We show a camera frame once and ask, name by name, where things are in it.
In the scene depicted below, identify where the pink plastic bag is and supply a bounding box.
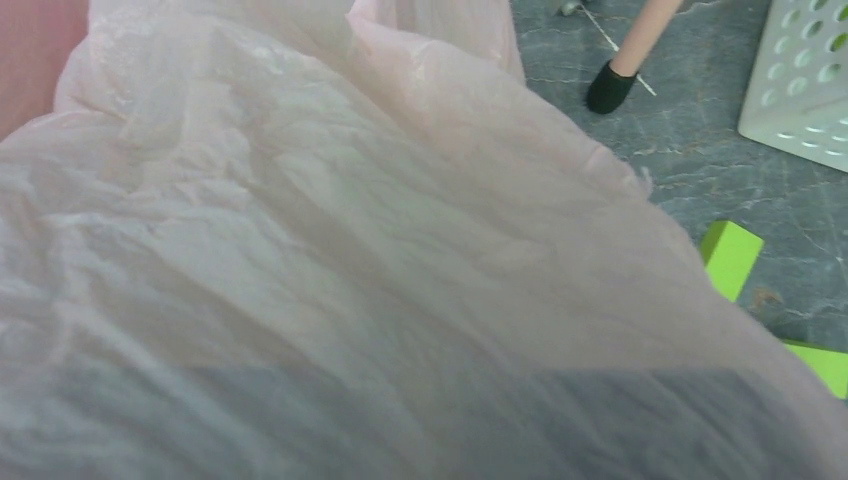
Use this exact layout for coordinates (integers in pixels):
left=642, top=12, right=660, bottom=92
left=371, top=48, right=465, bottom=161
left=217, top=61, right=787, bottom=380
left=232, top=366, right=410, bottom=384
left=1, top=1, right=847, bottom=479

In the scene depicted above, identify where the pink music stand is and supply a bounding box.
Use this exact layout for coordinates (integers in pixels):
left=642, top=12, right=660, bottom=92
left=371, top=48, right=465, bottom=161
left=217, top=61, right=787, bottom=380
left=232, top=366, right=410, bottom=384
left=585, top=0, right=683, bottom=114

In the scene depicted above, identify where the long light green brick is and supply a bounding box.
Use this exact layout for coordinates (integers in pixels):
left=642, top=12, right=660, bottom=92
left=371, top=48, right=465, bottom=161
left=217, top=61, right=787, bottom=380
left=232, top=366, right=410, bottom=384
left=699, top=220, right=765, bottom=302

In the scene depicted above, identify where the white plastic basket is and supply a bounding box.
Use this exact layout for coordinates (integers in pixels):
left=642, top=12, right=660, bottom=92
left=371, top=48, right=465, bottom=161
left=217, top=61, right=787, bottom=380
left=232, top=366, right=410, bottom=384
left=737, top=0, right=847, bottom=172

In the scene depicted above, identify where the green toy brick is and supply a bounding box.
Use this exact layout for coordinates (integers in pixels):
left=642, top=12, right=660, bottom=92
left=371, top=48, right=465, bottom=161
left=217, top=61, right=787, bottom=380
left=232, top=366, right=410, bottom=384
left=783, top=340, right=847, bottom=400

